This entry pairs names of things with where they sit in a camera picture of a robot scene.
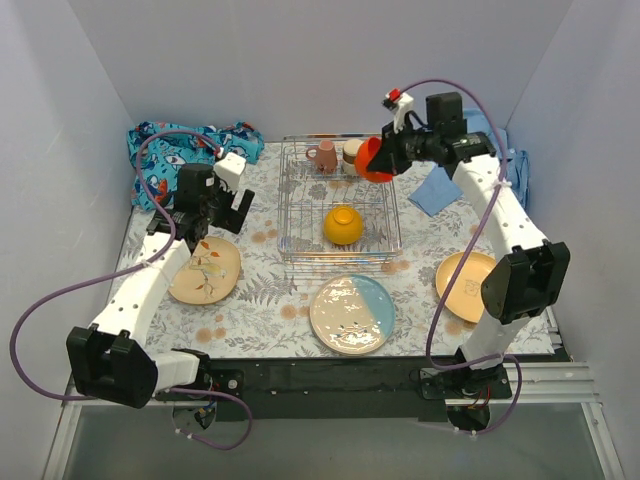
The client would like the red orange bowl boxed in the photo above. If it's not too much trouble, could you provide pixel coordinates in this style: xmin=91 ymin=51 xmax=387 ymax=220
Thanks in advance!
xmin=354 ymin=137 xmax=393 ymax=184

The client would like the steel tumbler cup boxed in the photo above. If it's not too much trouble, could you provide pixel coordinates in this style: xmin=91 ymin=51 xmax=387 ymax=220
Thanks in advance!
xmin=341 ymin=138 xmax=363 ymax=176

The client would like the pink mug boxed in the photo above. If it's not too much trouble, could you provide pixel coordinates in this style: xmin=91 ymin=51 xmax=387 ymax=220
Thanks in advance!
xmin=305 ymin=140 xmax=338 ymax=174

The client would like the wire dish rack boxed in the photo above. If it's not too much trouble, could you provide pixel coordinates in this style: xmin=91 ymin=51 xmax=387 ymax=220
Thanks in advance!
xmin=278 ymin=133 xmax=402 ymax=265

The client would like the yellow bowl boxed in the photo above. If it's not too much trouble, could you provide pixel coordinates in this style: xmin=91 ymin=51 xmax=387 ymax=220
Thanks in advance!
xmin=323 ymin=205 xmax=364 ymax=245

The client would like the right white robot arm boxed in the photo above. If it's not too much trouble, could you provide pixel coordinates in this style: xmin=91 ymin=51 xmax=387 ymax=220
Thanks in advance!
xmin=366 ymin=89 xmax=570 ymax=398

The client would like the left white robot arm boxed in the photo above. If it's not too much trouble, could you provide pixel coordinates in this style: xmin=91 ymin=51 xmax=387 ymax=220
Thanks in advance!
xmin=66 ymin=153 xmax=254 ymax=408

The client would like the light blue shirt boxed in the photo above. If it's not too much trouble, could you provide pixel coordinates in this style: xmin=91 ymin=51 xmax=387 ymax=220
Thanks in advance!
xmin=409 ymin=108 xmax=530 ymax=217

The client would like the beige bird pattern plate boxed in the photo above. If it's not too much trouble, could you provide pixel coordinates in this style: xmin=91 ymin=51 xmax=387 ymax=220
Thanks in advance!
xmin=169 ymin=236 xmax=241 ymax=305

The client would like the blue shark pattern cloth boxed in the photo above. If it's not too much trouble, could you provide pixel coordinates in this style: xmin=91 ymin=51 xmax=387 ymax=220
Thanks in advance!
xmin=127 ymin=122 xmax=264 ymax=210

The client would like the floral table mat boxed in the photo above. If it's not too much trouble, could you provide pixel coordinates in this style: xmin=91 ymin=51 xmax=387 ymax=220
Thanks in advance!
xmin=146 ymin=143 xmax=493 ymax=358

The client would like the beige and blue plate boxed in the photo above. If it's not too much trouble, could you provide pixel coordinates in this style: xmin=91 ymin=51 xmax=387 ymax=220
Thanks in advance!
xmin=309 ymin=274 xmax=396 ymax=356

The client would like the plain orange plate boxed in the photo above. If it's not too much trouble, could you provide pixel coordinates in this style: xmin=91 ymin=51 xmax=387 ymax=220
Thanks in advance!
xmin=435 ymin=252 xmax=496 ymax=324

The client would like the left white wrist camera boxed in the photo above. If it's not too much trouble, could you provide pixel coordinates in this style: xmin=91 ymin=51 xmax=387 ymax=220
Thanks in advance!
xmin=213 ymin=152 xmax=246 ymax=193

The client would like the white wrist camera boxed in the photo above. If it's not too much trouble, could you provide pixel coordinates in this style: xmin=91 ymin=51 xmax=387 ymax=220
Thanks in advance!
xmin=382 ymin=88 xmax=414 ymax=133
xmin=213 ymin=152 xmax=246 ymax=193

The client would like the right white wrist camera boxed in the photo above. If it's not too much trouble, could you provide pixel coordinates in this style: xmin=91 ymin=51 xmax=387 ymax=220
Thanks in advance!
xmin=382 ymin=88 xmax=414 ymax=133

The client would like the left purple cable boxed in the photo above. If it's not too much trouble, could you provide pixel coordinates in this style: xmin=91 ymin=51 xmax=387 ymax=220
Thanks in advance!
xmin=8 ymin=129 xmax=254 ymax=451

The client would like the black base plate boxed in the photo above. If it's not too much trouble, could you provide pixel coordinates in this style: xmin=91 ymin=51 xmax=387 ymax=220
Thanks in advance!
xmin=149 ymin=355 xmax=513 ymax=424

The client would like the aluminium frame rail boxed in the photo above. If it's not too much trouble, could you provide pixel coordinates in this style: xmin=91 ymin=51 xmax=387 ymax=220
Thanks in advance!
xmin=44 ymin=362 xmax=624 ymax=479

